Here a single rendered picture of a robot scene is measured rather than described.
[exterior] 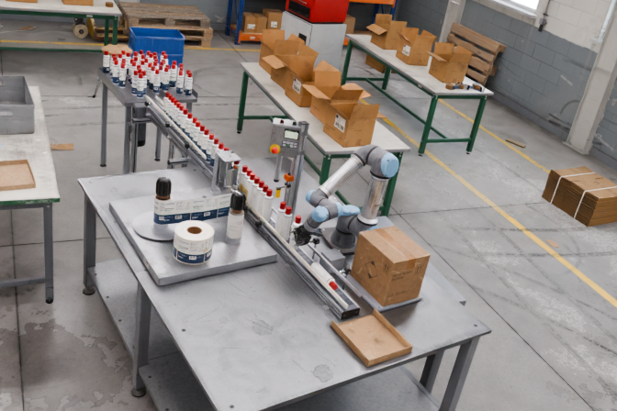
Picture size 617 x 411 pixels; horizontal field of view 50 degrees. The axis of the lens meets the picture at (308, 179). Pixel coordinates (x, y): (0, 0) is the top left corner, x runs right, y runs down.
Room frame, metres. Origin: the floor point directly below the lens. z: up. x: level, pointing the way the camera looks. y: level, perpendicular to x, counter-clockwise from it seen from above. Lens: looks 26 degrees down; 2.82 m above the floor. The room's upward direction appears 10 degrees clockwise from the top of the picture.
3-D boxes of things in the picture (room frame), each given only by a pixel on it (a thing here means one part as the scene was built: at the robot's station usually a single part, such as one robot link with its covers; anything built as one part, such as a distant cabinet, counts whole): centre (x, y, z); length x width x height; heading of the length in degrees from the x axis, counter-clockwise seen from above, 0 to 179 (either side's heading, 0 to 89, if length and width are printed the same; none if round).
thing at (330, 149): (5.93, 0.06, 0.39); 2.20 x 0.80 x 0.78; 28
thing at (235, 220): (3.09, 0.35, 1.03); 0.09 x 0.09 x 0.30
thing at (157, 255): (3.15, 0.60, 0.86); 0.80 x 0.67 x 0.05; 36
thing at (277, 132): (3.46, 0.17, 1.38); 0.17 x 0.10 x 0.19; 91
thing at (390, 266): (2.95, -0.49, 0.99); 0.30 x 0.24 x 0.27; 36
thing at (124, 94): (5.28, 1.49, 0.46); 0.73 x 0.62 x 0.93; 36
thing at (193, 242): (2.89, 0.53, 0.95); 0.20 x 0.20 x 0.14
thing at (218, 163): (3.60, 0.50, 1.01); 0.14 x 0.13 x 0.26; 36
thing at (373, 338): (2.52, -0.42, 0.85); 0.30 x 0.26 x 0.04; 36
